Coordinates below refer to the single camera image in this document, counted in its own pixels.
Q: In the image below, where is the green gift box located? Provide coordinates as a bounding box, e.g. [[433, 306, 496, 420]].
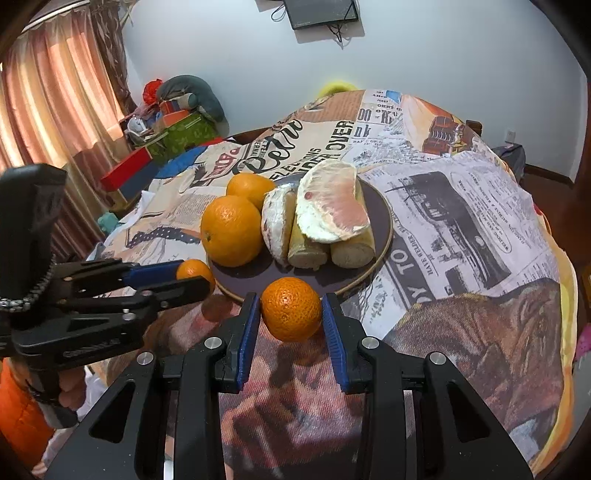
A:
[[145, 111, 218, 164]]

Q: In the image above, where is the striped orange curtain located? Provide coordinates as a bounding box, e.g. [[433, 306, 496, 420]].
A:
[[1, 5, 129, 260]]

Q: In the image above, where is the grey green plush toy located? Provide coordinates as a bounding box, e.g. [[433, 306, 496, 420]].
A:
[[156, 75, 225, 123]]

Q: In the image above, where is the large orange with stem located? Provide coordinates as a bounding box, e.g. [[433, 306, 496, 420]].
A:
[[200, 195, 263, 268]]

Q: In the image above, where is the small wall monitor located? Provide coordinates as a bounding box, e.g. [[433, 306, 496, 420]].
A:
[[283, 0, 359, 30]]

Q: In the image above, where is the peeled pomelo segment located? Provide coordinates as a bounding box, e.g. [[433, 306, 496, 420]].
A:
[[262, 183, 297, 267]]

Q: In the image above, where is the grey backpack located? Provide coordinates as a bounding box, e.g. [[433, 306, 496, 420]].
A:
[[493, 143, 526, 183]]

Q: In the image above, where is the sugarcane piece on plate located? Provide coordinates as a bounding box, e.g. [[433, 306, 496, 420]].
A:
[[329, 184, 377, 270]]

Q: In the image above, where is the orange on plate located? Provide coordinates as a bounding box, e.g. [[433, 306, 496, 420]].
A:
[[226, 173, 276, 210]]

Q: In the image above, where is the hand in orange sleeve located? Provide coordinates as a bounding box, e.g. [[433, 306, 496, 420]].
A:
[[8, 357, 115, 414]]

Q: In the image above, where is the newspaper print bedspread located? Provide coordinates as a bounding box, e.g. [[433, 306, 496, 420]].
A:
[[103, 90, 577, 479]]

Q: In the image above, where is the sugarcane piece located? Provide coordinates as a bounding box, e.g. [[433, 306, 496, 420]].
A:
[[329, 184, 377, 270], [287, 222, 329, 270]]

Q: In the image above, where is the red box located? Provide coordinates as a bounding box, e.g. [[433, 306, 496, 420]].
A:
[[100, 147, 151, 192]]

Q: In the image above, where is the dark round plate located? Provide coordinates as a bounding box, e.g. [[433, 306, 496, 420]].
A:
[[207, 178, 393, 303]]

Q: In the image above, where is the small mandarin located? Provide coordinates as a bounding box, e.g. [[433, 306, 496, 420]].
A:
[[176, 259, 216, 293], [260, 277, 322, 343]]

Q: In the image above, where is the large pomelo chunk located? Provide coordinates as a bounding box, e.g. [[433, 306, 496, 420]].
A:
[[295, 160, 370, 244]]

